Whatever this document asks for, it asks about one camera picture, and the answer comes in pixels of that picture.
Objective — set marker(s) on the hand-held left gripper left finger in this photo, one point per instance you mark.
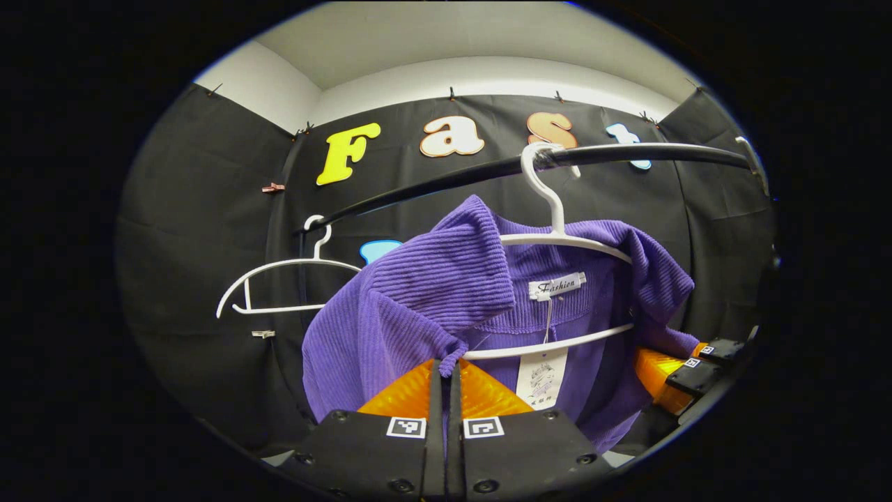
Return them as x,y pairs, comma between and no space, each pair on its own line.
436,446

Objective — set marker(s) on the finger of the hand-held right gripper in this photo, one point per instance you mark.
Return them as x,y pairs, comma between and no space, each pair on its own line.
725,351
693,376

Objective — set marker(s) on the purple ribbed jacket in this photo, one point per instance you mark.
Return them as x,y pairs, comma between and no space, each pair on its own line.
432,279

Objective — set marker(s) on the black clothes rack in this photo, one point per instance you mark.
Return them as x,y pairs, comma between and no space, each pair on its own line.
627,153

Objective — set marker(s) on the white empty hanger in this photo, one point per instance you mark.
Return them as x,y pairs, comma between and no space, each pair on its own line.
279,263

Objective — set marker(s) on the black backdrop cloth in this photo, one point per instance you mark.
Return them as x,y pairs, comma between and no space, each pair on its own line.
195,244

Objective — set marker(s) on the pink clip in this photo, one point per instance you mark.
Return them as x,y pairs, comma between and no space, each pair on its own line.
273,187

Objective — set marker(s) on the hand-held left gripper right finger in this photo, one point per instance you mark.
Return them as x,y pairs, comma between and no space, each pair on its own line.
455,446

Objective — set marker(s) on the white hanger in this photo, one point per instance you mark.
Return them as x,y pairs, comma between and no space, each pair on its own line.
557,209
279,263

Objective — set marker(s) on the silver clip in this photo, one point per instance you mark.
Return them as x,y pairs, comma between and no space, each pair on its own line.
263,334

